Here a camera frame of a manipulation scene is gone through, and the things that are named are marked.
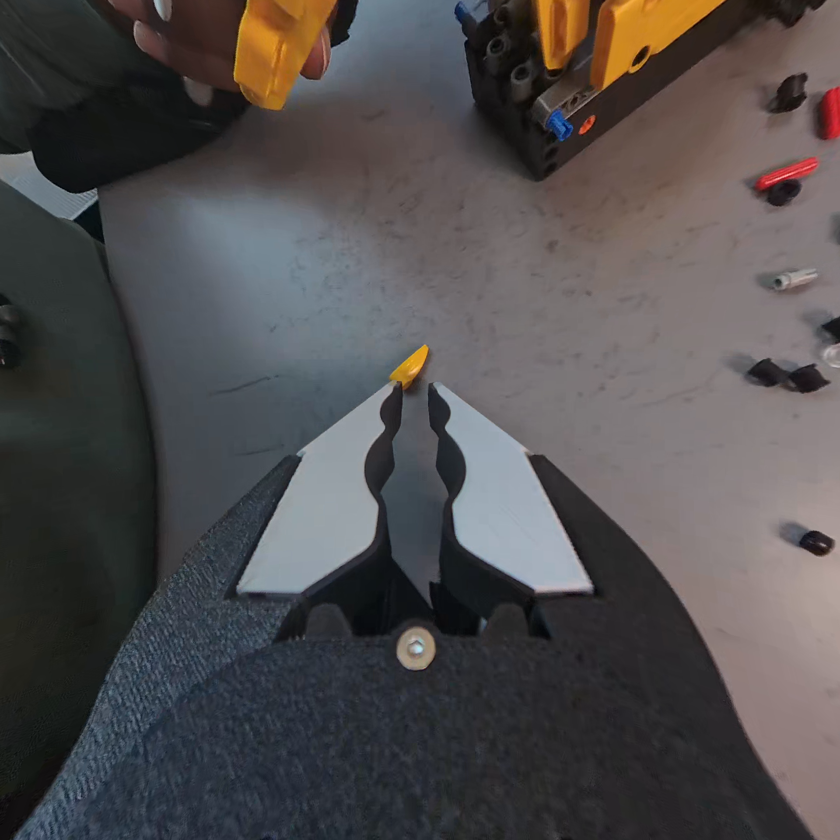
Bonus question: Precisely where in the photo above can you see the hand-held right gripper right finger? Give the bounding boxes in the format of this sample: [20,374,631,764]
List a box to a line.
[427,382,595,637]

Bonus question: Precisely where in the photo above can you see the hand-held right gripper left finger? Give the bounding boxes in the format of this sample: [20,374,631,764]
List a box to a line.
[235,382,404,637]

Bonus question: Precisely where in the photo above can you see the yellow lego tooth piece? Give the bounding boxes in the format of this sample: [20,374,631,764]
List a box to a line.
[233,0,339,111]
[388,344,430,391]

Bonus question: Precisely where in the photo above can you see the yellow lego vehicle model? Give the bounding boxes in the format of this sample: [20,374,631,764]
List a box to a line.
[455,0,729,182]

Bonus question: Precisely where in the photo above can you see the person's left forearm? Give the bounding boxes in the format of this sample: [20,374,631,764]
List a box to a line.
[0,0,142,153]

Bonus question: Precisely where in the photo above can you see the scattered small lego pieces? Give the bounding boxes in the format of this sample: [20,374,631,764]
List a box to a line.
[745,72,840,559]

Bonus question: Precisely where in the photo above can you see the person's left hand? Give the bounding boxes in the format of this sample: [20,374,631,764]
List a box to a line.
[108,0,334,107]

